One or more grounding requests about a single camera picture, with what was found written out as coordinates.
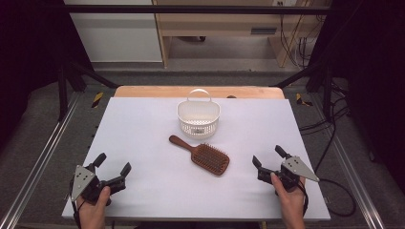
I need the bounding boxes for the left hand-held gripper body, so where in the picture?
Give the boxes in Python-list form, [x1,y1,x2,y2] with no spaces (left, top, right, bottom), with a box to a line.
[70,163,126,205]

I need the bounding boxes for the black floor cable loop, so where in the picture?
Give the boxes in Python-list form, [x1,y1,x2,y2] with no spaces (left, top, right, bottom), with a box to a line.
[318,177,357,218]

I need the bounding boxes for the brown wooden hairbrush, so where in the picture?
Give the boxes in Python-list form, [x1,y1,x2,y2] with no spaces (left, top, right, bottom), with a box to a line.
[168,135,231,177]

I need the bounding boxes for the light wooden table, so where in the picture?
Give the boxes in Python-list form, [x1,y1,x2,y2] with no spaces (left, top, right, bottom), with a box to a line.
[114,85,286,99]

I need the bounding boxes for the white table sheet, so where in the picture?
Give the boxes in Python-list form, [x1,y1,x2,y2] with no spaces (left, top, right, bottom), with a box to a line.
[61,96,331,222]

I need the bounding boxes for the left hand-held gripper cable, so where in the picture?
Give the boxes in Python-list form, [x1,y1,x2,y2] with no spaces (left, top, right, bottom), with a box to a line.
[69,180,82,229]

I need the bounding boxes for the bundle of black floor cables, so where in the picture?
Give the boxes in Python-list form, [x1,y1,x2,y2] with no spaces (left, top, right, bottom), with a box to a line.
[298,78,352,175]

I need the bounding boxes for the black curtain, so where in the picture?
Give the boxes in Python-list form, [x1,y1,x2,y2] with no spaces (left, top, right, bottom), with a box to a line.
[0,0,94,151]
[309,0,405,186]

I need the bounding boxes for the hand-held gripper cable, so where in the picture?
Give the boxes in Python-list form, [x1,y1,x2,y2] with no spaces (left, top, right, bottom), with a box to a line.
[69,180,82,229]
[297,181,309,218]

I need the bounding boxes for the hanging desk cables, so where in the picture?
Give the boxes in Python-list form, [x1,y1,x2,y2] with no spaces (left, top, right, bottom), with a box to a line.
[278,13,319,70]

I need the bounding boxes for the light wooden desk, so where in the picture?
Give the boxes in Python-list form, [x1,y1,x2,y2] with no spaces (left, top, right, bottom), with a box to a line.
[151,0,332,69]

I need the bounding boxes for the black horizontal frame bar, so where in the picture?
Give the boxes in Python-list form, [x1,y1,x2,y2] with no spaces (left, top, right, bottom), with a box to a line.
[63,4,332,15]

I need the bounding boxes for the right hand-held gripper cable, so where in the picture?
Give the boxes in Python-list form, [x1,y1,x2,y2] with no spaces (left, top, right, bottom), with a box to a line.
[297,181,309,218]

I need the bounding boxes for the person's left hand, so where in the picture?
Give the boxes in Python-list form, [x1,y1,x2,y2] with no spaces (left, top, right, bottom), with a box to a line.
[76,186,112,224]

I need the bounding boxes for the black metal stand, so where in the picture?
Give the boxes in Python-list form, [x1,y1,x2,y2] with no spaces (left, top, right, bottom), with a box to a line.
[269,61,336,122]
[56,61,120,122]

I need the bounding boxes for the person's right hand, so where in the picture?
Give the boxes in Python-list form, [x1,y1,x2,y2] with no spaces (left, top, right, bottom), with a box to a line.
[269,172,308,221]

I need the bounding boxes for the white perforated plastic basket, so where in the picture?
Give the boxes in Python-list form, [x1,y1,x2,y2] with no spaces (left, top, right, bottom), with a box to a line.
[177,88,222,139]

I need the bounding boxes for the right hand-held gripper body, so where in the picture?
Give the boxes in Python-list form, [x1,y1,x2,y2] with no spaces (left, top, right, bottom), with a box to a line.
[257,155,321,192]

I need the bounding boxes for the aluminium floor rail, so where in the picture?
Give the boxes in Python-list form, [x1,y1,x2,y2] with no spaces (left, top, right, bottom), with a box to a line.
[309,94,387,229]
[0,91,81,229]

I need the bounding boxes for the yellow black tape marker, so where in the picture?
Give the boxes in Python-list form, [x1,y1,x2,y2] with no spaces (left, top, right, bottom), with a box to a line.
[91,92,105,109]
[295,92,314,107]

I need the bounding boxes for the white cabinet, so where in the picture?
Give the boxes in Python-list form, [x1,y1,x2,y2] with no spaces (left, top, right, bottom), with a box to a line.
[63,0,163,64]

